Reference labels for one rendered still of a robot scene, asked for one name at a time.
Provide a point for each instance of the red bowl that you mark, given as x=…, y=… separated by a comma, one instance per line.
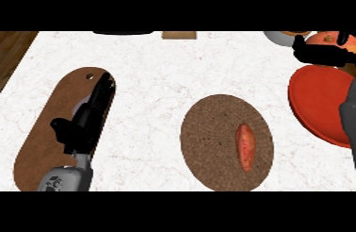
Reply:
x=319, y=100

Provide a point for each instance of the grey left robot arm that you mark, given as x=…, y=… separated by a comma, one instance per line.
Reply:
x=69, y=179

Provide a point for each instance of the black flat object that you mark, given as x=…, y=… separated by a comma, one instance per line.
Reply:
x=123, y=32

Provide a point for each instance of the brown oval placemat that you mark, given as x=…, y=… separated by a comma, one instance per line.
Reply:
x=210, y=141

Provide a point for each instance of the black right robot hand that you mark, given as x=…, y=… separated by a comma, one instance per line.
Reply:
x=323, y=55

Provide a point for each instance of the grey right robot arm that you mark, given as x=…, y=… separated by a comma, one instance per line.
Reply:
x=350, y=116

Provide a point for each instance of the brown wooden cutting board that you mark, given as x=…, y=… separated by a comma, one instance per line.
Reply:
x=41, y=141

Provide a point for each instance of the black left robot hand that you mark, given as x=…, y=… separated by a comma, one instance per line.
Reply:
x=87, y=122

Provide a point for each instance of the orange round fruit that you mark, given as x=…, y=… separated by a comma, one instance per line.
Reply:
x=323, y=38

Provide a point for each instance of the tan wooden block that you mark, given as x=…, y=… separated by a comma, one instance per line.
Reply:
x=179, y=35

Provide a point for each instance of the pale grey bowl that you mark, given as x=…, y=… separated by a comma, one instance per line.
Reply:
x=278, y=37

